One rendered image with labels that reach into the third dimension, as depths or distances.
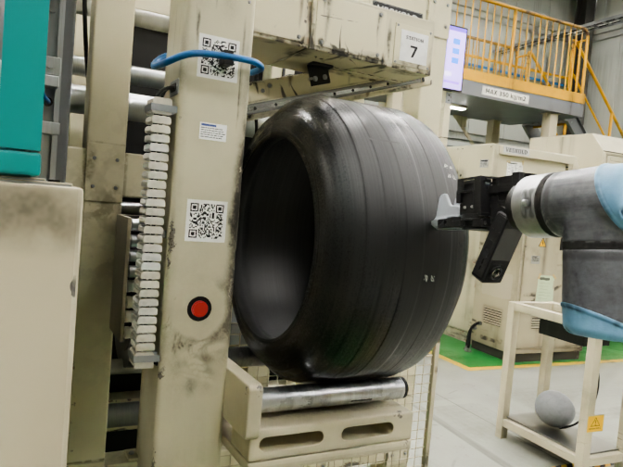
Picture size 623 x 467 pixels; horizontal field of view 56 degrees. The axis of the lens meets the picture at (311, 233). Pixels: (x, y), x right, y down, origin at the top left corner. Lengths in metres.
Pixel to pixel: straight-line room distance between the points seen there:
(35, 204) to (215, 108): 0.80
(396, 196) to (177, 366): 0.49
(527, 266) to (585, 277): 4.74
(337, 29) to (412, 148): 0.52
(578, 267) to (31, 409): 0.64
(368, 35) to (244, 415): 0.98
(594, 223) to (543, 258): 4.87
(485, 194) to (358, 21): 0.75
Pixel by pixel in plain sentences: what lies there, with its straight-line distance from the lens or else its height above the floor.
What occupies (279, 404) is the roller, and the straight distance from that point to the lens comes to 1.11.
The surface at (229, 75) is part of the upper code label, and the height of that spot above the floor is 1.48.
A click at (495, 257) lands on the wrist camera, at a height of 1.21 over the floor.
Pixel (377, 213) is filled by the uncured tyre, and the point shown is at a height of 1.26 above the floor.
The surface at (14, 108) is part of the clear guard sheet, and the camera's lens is 0.30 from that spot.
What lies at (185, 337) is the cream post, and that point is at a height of 1.01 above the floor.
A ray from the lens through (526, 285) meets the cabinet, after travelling 5.55.
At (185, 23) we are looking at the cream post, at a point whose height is 1.56.
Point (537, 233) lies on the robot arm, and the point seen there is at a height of 1.25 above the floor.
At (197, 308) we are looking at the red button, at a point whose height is 1.06.
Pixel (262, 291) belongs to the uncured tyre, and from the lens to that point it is 1.48.
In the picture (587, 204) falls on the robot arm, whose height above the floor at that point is 1.30.
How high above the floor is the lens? 1.27
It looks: 3 degrees down
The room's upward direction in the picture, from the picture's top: 5 degrees clockwise
